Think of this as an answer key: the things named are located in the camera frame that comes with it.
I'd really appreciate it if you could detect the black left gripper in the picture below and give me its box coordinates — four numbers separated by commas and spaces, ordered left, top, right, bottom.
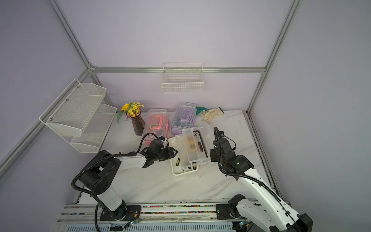
155, 147, 179, 162

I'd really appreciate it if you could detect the white toolbox with clear lid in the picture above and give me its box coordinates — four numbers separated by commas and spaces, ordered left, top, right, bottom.
168, 123, 214, 177

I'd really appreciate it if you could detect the pink toolbox with clear lid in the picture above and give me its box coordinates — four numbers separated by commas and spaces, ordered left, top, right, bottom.
143, 109, 169, 138

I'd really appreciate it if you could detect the purple toolbox with clear lid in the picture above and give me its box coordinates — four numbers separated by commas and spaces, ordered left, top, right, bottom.
170, 102, 197, 136

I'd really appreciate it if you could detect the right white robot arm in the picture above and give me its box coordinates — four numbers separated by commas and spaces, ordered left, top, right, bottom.
210, 127, 313, 232

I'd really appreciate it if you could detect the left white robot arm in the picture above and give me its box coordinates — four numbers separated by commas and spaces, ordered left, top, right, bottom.
71, 132, 178, 232

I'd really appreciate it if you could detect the black hex key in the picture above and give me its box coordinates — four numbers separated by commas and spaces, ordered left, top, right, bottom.
193, 130, 209, 158

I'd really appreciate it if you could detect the beige work glove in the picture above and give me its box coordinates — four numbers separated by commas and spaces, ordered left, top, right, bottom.
200, 107, 224, 124

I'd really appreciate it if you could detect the green work glove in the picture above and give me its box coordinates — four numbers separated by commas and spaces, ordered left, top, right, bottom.
196, 107, 209, 115

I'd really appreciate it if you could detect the glass vase with yellow flowers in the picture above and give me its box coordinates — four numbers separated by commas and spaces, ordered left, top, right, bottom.
117, 102, 145, 136

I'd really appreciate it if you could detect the white mesh two-tier shelf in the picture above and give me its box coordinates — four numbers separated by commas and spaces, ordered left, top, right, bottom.
39, 79, 117, 153

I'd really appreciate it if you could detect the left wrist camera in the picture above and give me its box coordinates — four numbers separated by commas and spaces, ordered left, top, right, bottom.
148, 136, 169, 153

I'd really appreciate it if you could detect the white wire wall basket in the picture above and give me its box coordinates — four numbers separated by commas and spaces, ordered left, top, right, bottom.
160, 62, 204, 94

